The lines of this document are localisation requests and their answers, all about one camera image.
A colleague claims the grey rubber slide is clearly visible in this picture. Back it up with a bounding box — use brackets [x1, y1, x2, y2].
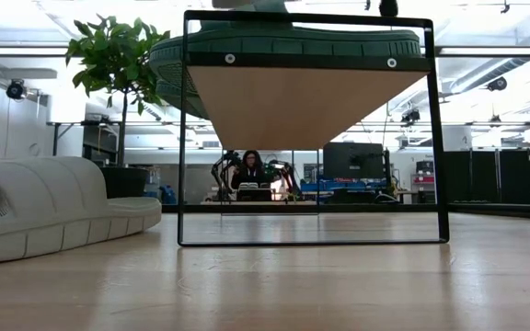
[0, 155, 163, 266]

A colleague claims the black computer monitor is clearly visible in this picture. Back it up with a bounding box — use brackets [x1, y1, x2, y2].
[323, 142, 385, 181]

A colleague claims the black cabinet row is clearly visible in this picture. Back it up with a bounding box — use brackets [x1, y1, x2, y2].
[447, 149, 530, 206]

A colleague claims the person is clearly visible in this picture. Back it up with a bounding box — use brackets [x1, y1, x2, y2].
[231, 150, 271, 190]

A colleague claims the green leafy plant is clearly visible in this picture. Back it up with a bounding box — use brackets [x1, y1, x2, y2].
[65, 16, 172, 167]

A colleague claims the black plant pot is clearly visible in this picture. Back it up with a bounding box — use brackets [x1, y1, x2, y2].
[100, 165, 150, 200]

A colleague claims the black ceiling camera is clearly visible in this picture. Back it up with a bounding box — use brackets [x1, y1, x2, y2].
[486, 76, 509, 92]
[6, 80, 28, 101]
[400, 108, 421, 125]

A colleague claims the wooden shelf black metal frame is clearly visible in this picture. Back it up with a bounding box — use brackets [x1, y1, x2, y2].
[177, 9, 450, 247]

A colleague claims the black aluminium table frame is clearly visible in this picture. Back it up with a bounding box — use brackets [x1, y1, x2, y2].
[161, 203, 530, 220]

